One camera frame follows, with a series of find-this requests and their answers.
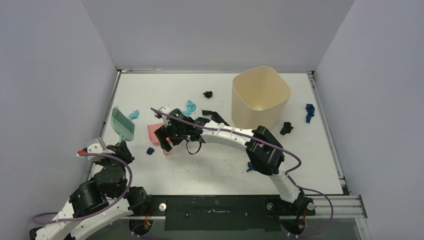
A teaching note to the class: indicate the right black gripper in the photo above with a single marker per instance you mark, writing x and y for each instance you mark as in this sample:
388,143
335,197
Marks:
166,135

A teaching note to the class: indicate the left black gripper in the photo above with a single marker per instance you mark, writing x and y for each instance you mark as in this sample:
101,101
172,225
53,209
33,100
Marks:
122,151

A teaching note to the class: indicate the green hand brush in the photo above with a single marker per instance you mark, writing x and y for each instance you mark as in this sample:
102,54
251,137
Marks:
122,125

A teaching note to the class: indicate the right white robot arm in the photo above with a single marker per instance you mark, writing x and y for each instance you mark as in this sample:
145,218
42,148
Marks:
264,152

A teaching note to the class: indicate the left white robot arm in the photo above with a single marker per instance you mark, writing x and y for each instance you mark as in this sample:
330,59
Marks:
103,199

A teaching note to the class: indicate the light blue scrap centre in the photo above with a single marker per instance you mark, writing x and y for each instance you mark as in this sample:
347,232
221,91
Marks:
190,108

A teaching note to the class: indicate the light blue scrap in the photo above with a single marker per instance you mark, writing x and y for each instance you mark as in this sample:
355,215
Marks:
190,108
134,115

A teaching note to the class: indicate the small dark blue scrap left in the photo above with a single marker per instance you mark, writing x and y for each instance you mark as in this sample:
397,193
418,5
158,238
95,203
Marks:
150,151

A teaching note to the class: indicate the long black paper scrap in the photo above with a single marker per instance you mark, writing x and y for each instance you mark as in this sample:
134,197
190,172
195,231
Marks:
214,116

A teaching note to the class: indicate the light blue scrap far left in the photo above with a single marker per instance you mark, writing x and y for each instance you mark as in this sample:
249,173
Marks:
134,115

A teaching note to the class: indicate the small black scrap top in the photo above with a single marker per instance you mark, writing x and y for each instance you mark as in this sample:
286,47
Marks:
208,94

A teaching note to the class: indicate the dark blue scrap front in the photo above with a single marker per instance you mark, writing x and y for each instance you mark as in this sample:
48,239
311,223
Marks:
250,167

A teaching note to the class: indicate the beige plastic waste bin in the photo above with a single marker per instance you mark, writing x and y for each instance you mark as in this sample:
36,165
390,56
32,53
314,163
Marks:
258,98

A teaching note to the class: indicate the black scrap beside bin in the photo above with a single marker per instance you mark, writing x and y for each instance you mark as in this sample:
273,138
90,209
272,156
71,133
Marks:
287,128

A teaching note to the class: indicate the dark blue scrap right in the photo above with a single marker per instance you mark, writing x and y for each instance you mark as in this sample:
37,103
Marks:
310,112

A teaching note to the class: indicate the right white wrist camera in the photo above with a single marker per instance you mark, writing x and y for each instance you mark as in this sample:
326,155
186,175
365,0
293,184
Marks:
168,114

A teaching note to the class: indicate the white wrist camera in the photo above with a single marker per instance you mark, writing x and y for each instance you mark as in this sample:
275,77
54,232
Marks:
95,150
168,114

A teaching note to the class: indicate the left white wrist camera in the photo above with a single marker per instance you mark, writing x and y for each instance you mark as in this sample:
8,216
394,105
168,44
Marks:
95,150

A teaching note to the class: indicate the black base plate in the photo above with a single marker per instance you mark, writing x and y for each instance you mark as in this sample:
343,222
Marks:
219,213

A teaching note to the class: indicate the aluminium rail frame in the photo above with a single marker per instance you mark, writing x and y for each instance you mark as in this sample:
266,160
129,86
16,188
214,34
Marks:
346,205

